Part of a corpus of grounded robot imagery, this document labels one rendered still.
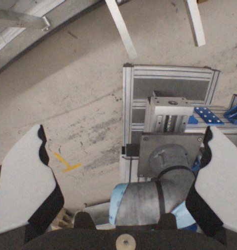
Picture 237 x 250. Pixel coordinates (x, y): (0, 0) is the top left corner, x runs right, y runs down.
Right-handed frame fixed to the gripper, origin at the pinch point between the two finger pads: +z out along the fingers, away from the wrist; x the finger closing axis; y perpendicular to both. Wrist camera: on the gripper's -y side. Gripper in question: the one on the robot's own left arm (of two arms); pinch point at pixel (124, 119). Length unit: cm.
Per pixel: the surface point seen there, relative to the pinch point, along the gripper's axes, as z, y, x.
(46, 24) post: 58, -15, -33
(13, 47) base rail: 62, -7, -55
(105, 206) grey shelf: 118, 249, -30
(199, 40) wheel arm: 46, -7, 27
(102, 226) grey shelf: 80, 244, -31
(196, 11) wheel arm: 46, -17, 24
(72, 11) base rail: 62, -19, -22
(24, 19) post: 42, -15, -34
